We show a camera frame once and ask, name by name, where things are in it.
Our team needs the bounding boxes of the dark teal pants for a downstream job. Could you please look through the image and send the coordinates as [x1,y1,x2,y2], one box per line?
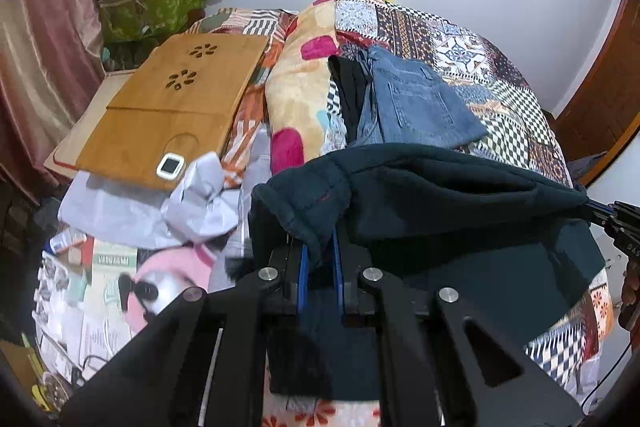
[248,144,604,401]

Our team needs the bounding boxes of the right hand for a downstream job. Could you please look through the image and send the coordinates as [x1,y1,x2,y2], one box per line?
[618,260,639,353]

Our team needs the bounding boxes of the patchwork patterned quilt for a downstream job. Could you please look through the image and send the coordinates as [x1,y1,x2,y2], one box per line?
[319,0,614,398]

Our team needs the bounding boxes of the crumpled white cloth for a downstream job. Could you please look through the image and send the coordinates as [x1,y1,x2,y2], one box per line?
[58,153,240,251]

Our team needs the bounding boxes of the pink plush toy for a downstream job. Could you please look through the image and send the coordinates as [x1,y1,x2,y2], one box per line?
[117,245,215,335]

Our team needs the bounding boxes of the small white digital clock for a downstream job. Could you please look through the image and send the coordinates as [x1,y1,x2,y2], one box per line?
[155,153,186,181]

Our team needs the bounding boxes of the floral orange blanket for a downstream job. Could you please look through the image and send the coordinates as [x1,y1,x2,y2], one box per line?
[188,1,352,176]

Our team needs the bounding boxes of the folded black garment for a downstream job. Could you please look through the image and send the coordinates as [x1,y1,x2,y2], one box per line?
[328,55,370,143]

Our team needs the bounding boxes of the folded blue jeans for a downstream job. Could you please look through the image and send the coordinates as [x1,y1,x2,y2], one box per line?
[355,46,488,150]

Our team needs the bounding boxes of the wooden lap desk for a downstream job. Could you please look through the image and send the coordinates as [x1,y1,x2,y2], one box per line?
[76,34,268,191]

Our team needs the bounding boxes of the green fabric storage bag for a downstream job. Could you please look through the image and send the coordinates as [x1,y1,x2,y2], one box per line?
[98,0,205,43]

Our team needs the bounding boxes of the striped red curtain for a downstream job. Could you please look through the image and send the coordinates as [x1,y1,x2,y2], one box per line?
[1,0,104,199]

